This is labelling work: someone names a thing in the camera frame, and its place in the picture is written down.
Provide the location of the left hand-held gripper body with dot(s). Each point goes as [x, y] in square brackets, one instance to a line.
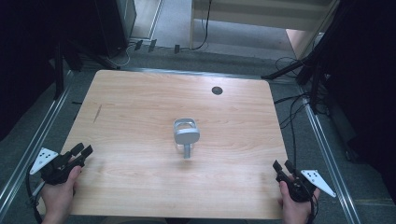
[54, 169]

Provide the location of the white furniture frame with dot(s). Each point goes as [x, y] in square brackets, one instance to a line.
[249, 15]

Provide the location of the round dark table grommet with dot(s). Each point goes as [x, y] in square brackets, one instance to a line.
[217, 90]

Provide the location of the black cabinet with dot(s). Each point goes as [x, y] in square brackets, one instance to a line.
[115, 25]

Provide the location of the person's right hand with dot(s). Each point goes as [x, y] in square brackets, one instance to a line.
[297, 210]

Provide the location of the person's left hand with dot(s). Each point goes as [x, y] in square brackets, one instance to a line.
[59, 197]

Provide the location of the black tripod stand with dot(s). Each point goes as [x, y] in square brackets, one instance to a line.
[286, 69]

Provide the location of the black upright stand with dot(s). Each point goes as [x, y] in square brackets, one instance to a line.
[59, 71]

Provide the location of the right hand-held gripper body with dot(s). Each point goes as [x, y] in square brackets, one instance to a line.
[299, 185]

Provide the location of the metal floor rail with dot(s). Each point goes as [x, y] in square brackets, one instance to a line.
[327, 155]
[199, 73]
[34, 146]

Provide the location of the black plug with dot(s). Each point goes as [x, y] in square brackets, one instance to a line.
[152, 45]
[177, 48]
[138, 45]

